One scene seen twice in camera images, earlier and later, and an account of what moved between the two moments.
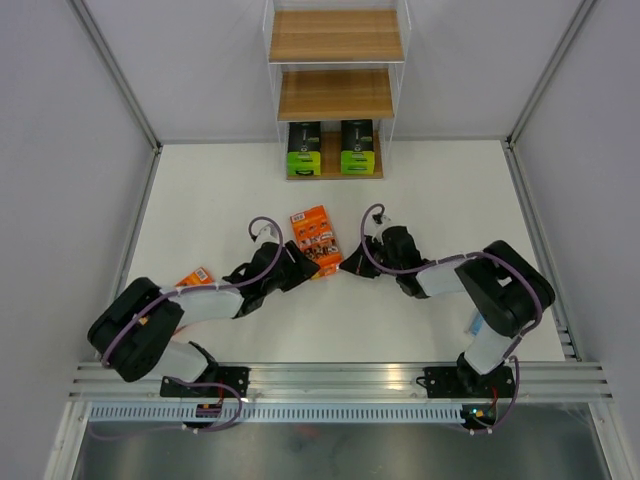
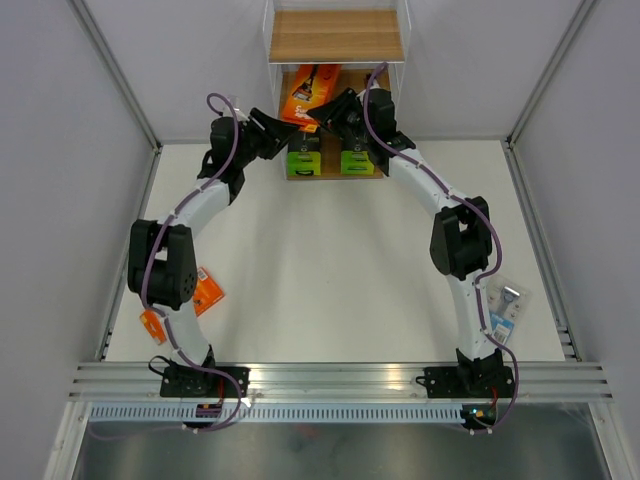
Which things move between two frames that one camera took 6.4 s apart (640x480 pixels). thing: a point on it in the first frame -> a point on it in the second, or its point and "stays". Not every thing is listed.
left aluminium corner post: (95, 37) stays
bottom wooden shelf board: (331, 159) stays
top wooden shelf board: (336, 36) stays
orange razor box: (315, 237) -> (313, 86)
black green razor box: (357, 147) stays
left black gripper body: (291, 272) -> (246, 154)
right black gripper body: (378, 251) -> (369, 134)
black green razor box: (304, 149) stays
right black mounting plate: (462, 382) stays
